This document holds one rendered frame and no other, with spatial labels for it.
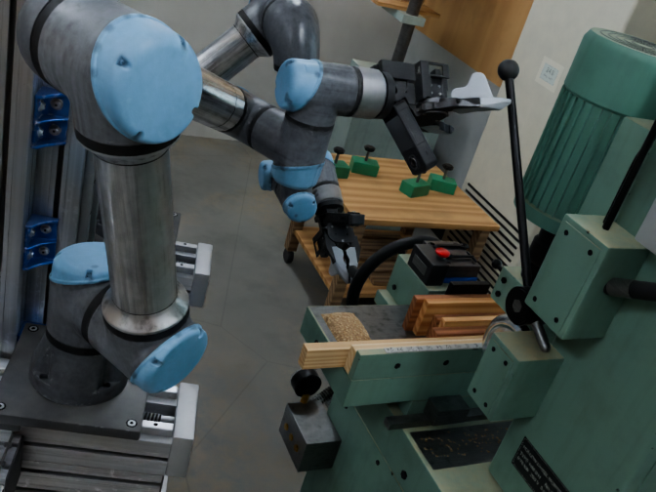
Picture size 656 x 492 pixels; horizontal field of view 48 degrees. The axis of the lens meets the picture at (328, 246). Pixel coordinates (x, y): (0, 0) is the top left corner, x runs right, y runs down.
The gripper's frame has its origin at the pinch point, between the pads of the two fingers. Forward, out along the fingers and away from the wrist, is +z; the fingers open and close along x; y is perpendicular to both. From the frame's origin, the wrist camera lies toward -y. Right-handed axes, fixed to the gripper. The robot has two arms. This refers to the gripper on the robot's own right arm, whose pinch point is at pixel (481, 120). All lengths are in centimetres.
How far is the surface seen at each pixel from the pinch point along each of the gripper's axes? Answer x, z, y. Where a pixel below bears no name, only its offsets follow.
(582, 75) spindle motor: -14.6, 7.8, 3.4
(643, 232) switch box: -29.2, -0.5, -23.5
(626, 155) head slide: -19.4, 9.6, -10.3
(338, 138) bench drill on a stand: 212, 88, 66
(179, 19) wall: 266, 26, 141
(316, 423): 49, -9, -51
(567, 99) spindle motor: -11.1, 7.9, 0.9
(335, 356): 18.2, -19.8, -37.0
